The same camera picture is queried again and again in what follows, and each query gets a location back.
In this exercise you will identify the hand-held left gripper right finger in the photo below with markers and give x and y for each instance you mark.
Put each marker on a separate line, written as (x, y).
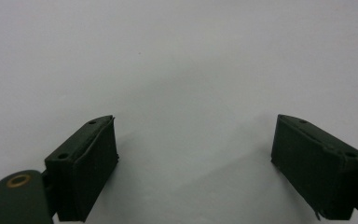
(317, 168)

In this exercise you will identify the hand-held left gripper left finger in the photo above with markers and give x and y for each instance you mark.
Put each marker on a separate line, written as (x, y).
(87, 174)

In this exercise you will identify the white table sheet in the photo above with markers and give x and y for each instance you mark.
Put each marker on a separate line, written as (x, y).
(167, 62)

